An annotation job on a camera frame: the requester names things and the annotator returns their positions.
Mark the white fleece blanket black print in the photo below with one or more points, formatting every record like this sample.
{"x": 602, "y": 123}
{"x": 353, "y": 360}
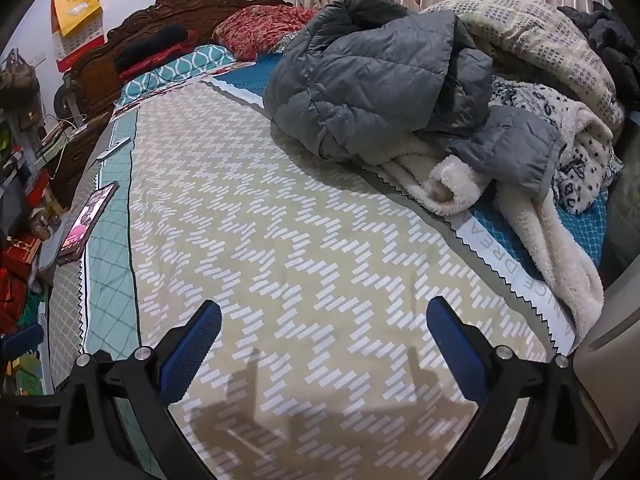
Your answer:
{"x": 550, "y": 250}

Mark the red yellow wall calendar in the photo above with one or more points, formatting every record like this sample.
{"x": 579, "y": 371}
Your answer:
{"x": 77, "y": 10}

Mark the dark clothing heap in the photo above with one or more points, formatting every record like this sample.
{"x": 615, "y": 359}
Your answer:
{"x": 607, "y": 35}

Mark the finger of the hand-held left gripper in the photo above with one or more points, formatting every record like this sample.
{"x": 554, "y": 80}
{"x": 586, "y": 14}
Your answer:
{"x": 22, "y": 339}

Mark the beige furniture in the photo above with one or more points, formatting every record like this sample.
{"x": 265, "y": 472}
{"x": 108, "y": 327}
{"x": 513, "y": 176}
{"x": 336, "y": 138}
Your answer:
{"x": 617, "y": 320}

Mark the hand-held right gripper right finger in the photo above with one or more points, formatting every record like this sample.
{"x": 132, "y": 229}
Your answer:
{"x": 457, "y": 345}

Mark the beige zigzag bed sheet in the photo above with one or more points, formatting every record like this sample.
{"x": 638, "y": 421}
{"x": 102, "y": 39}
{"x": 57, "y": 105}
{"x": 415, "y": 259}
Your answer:
{"x": 300, "y": 260}

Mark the smartphone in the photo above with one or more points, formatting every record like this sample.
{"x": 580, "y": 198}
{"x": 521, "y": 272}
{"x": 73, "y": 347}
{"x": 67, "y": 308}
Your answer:
{"x": 87, "y": 222}

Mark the teal patterned pillow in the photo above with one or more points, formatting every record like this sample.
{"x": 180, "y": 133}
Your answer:
{"x": 190, "y": 65}

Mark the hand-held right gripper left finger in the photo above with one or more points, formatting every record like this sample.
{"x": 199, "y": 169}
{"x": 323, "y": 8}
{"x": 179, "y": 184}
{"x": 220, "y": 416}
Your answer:
{"x": 192, "y": 345}

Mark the carved wooden headboard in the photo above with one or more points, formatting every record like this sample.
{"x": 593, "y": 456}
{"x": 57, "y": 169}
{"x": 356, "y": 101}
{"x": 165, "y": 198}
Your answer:
{"x": 100, "y": 80}

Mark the red floral pillow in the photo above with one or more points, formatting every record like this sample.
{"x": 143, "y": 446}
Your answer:
{"x": 260, "y": 30}

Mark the beige checked quilt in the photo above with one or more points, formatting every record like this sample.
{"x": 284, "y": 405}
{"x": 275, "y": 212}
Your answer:
{"x": 540, "y": 35}

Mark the grey puffer jacket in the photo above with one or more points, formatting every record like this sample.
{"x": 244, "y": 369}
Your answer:
{"x": 380, "y": 85}

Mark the red gift box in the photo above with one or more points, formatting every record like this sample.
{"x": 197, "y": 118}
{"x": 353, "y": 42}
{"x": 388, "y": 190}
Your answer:
{"x": 17, "y": 260}

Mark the white remote control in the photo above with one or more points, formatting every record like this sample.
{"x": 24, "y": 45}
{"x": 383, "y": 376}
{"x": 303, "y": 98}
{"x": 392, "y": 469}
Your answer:
{"x": 114, "y": 150}

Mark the brown bag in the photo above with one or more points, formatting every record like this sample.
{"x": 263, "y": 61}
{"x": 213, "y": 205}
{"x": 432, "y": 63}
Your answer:
{"x": 17, "y": 77}

